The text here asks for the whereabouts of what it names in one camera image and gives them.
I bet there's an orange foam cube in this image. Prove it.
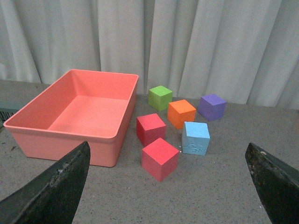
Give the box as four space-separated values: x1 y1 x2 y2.
167 99 196 129

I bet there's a bright red foam cube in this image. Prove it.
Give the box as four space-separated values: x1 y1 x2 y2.
141 138 179 182

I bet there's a dark red foam cube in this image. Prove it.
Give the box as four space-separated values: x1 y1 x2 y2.
136 113 166 147

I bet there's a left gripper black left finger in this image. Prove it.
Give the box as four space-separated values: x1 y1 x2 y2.
0 141 91 224

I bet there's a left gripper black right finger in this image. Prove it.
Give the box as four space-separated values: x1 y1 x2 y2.
245 143 299 224

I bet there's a white pleated curtain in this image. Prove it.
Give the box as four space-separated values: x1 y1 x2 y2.
0 0 299 109

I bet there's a scuffed light blue foam cube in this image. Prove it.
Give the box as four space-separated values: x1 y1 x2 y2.
182 121 210 155

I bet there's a purple foam cube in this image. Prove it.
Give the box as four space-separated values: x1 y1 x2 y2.
197 94 227 121

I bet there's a salmon pink plastic bin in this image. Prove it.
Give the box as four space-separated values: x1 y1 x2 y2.
4 70 138 167

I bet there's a green foam cube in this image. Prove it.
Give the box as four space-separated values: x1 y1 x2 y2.
148 85 173 111

